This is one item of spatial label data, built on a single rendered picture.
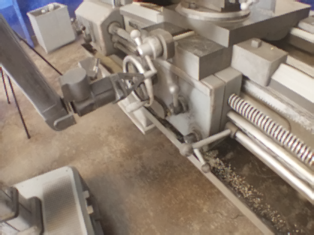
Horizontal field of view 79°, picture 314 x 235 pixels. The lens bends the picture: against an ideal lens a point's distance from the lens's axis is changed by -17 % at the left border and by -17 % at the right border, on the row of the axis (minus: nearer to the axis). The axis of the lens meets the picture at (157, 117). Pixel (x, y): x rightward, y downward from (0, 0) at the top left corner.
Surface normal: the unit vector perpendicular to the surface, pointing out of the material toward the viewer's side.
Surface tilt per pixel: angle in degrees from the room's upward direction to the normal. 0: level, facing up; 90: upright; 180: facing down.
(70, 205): 0
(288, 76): 36
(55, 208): 0
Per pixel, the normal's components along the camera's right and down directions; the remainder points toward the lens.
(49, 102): 0.49, 0.51
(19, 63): 0.54, 0.65
